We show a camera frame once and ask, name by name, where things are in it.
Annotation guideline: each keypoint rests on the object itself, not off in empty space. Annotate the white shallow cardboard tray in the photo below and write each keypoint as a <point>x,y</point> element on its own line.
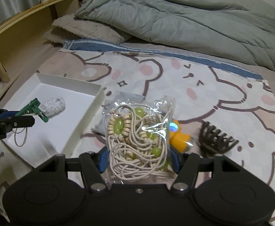
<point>69,104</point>

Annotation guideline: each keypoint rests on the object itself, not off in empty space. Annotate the beige fleece pillow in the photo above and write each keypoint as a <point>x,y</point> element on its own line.
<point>69,27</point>

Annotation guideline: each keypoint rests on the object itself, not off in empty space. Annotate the yellow cartoon figure toy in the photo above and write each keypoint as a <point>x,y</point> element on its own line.
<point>180,141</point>

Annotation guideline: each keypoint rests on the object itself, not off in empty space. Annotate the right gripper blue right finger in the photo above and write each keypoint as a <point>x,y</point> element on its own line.
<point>176,159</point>

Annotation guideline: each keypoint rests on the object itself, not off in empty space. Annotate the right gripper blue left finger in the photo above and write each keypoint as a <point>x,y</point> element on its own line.
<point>103,160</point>

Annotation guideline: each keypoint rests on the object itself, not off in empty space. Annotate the green plastic clip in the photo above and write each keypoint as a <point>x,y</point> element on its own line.
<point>32,108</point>

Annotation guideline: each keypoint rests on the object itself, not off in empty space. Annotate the wooden bedside shelf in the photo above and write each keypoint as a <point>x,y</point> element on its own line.
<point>21,38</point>

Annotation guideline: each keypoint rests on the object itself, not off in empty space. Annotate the grey quilted duvet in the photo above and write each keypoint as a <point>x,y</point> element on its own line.
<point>220,29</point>

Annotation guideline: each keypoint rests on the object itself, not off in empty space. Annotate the grey foil pouch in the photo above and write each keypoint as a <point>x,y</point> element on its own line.
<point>109,108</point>

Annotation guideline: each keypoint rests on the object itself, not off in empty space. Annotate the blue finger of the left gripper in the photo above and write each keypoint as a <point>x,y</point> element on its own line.
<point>7,114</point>
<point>16,122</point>

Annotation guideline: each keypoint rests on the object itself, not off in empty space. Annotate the dark brown hair claw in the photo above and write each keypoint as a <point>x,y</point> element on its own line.
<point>213,141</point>

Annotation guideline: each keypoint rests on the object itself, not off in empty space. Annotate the cartoon bear print blanket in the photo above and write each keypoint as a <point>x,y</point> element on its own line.
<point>241,106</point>

